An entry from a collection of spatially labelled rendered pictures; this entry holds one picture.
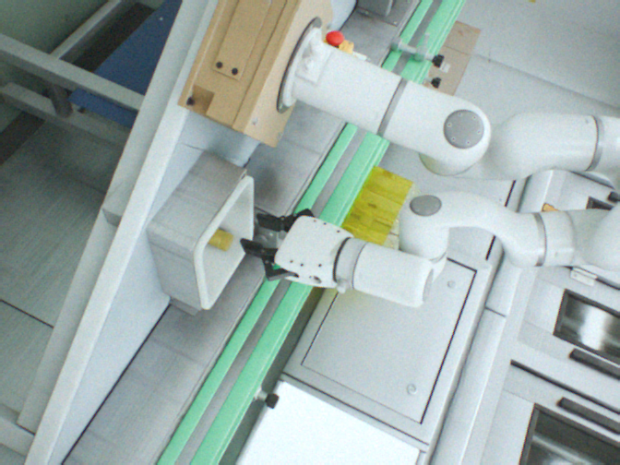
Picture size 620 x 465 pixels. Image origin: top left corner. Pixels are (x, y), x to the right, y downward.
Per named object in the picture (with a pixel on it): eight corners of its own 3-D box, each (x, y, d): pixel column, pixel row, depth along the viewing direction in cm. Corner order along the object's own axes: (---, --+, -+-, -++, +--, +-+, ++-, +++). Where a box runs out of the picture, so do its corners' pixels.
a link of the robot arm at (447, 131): (406, 65, 85) (509, 111, 83) (398, 92, 98) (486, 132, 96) (378, 125, 84) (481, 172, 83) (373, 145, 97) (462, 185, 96)
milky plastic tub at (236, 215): (165, 294, 106) (207, 315, 104) (146, 230, 87) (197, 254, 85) (214, 222, 115) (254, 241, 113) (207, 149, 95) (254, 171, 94)
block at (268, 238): (244, 244, 119) (275, 259, 118) (244, 220, 111) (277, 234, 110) (253, 232, 120) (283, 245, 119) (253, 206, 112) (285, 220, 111)
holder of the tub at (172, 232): (166, 304, 110) (202, 322, 109) (144, 228, 87) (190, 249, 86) (213, 236, 119) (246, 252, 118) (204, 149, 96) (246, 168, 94)
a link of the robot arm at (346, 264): (351, 305, 89) (335, 300, 90) (374, 260, 94) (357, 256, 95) (346, 280, 84) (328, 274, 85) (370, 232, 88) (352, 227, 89)
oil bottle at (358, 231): (297, 233, 131) (385, 273, 128) (299, 220, 126) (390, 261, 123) (308, 215, 134) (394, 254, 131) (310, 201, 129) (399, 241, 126)
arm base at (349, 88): (274, 81, 82) (375, 127, 80) (313, 2, 82) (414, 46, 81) (284, 113, 97) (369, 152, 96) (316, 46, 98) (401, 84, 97)
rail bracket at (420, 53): (387, 51, 141) (438, 72, 139) (392, 26, 135) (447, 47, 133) (392, 41, 143) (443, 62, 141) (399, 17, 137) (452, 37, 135)
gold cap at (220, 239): (216, 223, 111) (236, 232, 110) (210, 240, 112) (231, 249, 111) (208, 227, 107) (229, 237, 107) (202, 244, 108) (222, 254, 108)
